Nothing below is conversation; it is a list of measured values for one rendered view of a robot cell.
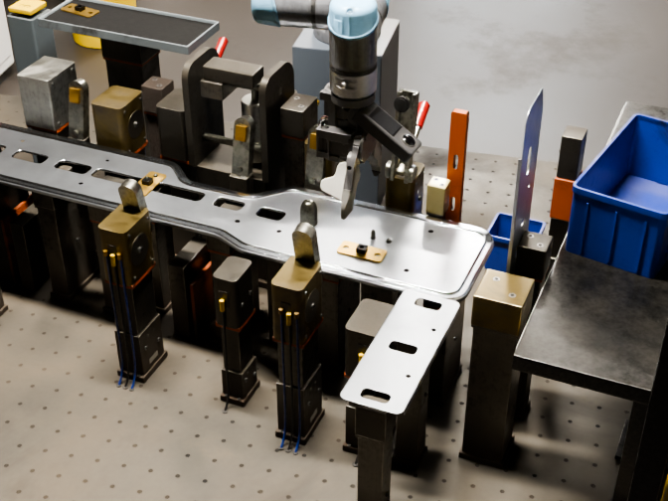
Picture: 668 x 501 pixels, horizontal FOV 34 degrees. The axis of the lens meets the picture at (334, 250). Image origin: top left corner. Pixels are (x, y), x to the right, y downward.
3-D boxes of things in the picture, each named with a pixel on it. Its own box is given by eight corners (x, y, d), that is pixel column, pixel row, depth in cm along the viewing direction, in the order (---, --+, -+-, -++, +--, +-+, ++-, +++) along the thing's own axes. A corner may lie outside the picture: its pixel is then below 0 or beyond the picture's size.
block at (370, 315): (335, 462, 194) (335, 338, 178) (360, 418, 203) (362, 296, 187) (373, 474, 192) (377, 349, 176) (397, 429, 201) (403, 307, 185)
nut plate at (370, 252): (335, 252, 194) (335, 247, 193) (343, 241, 197) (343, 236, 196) (380, 263, 192) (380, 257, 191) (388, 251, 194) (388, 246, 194)
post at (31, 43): (35, 185, 269) (4, 16, 244) (53, 170, 275) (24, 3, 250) (61, 192, 267) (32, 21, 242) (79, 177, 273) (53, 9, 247)
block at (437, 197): (417, 339, 221) (426, 184, 200) (423, 329, 224) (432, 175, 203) (434, 344, 220) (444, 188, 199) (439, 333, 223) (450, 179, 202)
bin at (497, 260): (481, 268, 241) (484, 235, 236) (494, 245, 249) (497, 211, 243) (531, 280, 238) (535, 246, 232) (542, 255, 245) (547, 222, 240)
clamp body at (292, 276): (266, 447, 197) (258, 292, 177) (294, 406, 206) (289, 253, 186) (300, 458, 195) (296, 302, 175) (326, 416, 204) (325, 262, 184)
